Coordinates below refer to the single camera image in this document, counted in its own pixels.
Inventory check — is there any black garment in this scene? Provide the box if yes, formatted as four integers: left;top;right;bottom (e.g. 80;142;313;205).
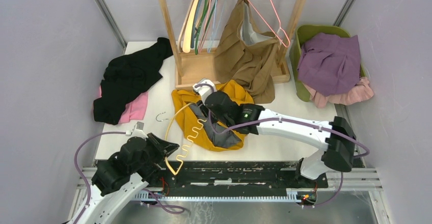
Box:
93;37;174;126

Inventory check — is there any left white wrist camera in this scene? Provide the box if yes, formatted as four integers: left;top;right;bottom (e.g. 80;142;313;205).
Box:
125;122;147;139

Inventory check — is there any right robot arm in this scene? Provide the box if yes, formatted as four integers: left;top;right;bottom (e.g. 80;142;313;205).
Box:
201;91;356;187

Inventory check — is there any green plastic bin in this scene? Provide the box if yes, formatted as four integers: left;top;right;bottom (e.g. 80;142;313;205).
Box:
289;24;365;102

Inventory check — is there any aluminium frame rail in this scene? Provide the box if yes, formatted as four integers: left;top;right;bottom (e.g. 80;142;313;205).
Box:
66;167;392;224

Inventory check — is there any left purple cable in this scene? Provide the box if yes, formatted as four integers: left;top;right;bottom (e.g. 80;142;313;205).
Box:
72;131;186;224

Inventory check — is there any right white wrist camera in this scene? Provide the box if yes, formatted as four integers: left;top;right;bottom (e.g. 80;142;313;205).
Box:
192;78;217;104

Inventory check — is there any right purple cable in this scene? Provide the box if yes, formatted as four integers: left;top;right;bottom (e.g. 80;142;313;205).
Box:
194;82;370;208

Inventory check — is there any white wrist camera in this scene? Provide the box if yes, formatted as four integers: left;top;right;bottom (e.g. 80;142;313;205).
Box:
125;122;147;139
192;78;217;104

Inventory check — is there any wooden hanger rack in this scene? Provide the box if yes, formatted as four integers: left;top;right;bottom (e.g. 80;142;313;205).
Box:
158;0;306;90

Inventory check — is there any green plastic hanger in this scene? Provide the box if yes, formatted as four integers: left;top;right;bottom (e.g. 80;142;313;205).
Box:
191;0;220;55

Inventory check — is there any blue wire hanger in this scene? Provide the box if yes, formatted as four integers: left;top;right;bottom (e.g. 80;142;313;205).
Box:
207;0;219;53

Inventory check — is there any tan pleated skirt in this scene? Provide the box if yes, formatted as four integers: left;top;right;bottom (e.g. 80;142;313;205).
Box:
214;0;279;104

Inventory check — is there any purple cable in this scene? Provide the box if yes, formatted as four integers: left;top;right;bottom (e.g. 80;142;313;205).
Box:
72;131;186;224
194;82;370;208

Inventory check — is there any light pink ruffled garment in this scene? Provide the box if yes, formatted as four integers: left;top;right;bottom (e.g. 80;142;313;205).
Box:
304;76;374;108

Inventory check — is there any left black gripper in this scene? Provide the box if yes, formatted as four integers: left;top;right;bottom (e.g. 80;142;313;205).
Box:
129;131;179;173

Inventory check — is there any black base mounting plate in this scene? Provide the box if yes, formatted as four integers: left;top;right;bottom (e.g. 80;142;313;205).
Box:
148;161;329;197

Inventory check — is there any purple garment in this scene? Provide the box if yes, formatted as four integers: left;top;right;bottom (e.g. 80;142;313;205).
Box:
297;33;361;96

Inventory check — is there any pink wire hanger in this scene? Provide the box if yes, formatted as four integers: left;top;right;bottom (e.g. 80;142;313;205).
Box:
246;0;290;47
195;0;212;54

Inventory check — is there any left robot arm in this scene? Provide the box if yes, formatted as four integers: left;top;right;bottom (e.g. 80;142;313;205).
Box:
69;133;179;223

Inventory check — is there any yellow plastic hanger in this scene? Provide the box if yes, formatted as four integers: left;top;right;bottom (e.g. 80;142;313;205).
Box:
164;102;207;176

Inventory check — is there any yellow garment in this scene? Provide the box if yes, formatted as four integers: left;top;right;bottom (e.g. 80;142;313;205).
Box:
171;90;246;152

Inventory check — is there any grey plastic hanger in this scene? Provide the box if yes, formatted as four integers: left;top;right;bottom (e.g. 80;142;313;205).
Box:
190;0;202;49

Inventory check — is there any beige wooden hanger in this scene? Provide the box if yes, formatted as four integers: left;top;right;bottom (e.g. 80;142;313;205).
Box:
178;0;199;53

